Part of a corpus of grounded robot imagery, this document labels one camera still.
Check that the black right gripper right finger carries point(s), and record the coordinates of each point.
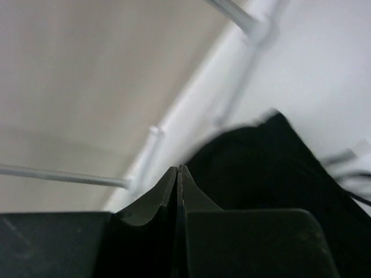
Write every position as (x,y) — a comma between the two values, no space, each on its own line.
(212,242)

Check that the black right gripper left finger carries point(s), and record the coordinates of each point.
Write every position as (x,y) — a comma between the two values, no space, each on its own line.
(138,240)

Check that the black trousers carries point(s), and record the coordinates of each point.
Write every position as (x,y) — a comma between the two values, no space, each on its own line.
(268,166)

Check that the white left rack stand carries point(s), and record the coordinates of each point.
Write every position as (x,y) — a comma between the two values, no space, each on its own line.
(205,103)

